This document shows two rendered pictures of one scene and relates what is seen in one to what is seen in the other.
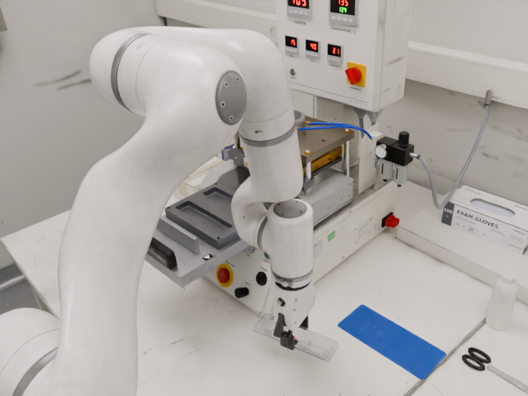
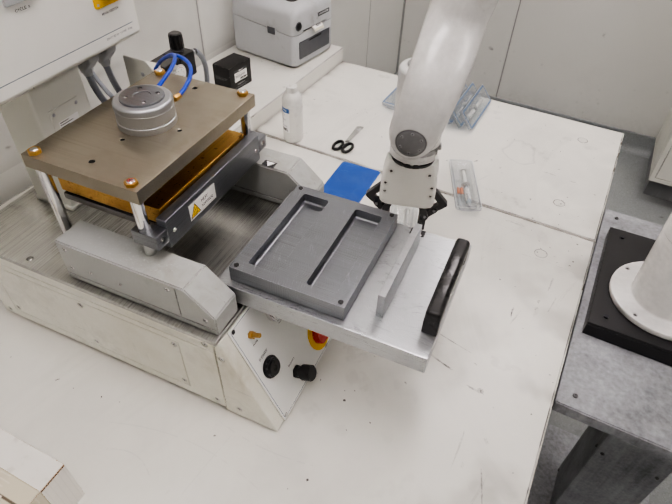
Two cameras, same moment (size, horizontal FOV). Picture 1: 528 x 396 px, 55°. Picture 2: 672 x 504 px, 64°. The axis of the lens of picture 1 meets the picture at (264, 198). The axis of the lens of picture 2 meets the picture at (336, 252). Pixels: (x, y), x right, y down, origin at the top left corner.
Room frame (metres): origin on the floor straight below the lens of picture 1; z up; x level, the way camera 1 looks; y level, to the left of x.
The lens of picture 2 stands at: (1.23, 0.62, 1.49)
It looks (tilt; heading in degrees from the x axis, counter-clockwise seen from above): 44 degrees down; 245
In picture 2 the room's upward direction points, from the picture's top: 2 degrees clockwise
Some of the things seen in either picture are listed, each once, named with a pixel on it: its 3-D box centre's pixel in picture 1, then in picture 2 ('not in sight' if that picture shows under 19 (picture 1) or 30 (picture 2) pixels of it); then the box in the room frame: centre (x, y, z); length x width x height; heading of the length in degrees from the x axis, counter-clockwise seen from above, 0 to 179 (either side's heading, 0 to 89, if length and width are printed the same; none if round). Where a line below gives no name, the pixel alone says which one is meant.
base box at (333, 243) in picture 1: (295, 221); (191, 257); (1.18, -0.08, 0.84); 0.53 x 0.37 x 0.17; 133
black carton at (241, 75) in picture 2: not in sight; (232, 72); (0.92, -0.77, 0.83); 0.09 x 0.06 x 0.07; 34
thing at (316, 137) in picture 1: (304, 136); (142, 125); (1.20, -0.12, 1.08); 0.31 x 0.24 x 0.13; 43
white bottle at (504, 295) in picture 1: (502, 299); (292, 112); (0.84, -0.52, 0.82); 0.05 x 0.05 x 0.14
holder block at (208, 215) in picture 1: (217, 213); (318, 245); (1.02, 0.11, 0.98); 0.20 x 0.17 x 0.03; 43
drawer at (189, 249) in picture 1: (202, 225); (349, 261); (0.99, 0.15, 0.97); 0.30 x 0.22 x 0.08; 133
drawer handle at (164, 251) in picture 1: (152, 246); (447, 283); (0.90, 0.25, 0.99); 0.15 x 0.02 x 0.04; 43
